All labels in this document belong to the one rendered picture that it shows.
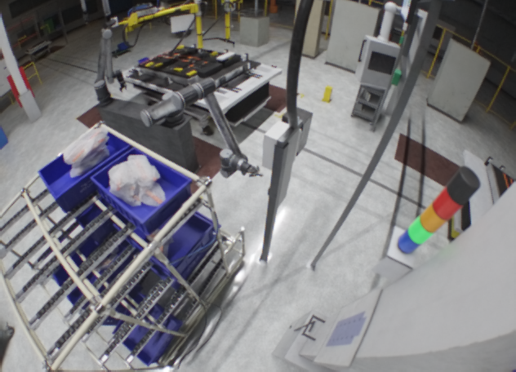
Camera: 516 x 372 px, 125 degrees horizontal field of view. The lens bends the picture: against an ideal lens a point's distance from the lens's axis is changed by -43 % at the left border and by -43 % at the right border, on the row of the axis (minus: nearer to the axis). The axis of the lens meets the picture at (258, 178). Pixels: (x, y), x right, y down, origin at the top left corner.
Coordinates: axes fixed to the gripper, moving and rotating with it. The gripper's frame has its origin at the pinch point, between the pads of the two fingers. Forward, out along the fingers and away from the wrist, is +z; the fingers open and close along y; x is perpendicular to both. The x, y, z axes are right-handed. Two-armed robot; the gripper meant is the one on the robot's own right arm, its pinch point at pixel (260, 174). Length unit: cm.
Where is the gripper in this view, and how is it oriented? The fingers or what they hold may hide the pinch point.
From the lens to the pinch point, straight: 184.2
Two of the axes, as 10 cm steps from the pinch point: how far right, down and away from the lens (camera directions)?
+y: 5.3, -6.3, 5.7
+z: 8.4, 4.3, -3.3
